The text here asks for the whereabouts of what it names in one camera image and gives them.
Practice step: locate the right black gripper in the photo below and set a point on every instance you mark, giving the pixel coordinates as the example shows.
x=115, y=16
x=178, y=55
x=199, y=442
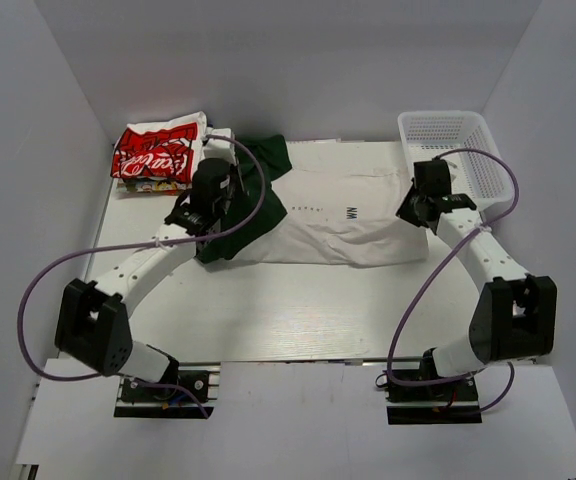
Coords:
x=405, y=211

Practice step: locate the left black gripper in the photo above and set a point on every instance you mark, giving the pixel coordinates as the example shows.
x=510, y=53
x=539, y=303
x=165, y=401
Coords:
x=235, y=173

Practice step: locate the white green raglan t-shirt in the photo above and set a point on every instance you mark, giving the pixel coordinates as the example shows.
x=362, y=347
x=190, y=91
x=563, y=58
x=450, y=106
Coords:
x=323, y=202

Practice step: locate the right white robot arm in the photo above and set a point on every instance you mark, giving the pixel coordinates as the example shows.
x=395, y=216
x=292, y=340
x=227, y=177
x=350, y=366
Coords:
x=515, y=315

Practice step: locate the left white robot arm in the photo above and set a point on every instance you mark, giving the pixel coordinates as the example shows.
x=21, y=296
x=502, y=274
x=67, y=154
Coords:
x=93, y=325

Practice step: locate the red white folded t-shirt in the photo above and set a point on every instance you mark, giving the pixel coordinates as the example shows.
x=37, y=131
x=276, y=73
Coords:
x=160, y=150

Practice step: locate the white plastic mesh basket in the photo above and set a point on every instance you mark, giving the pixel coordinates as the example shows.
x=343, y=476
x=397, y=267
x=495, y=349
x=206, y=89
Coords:
x=463, y=139

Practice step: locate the cartoon print folded t-shirt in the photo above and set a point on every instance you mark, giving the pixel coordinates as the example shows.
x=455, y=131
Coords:
x=150, y=186

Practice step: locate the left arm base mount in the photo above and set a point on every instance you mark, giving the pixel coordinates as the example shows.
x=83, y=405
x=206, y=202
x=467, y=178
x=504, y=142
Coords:
x=194, y=397

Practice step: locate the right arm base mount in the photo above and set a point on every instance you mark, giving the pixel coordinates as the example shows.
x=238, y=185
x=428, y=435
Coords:
x=446, y=404

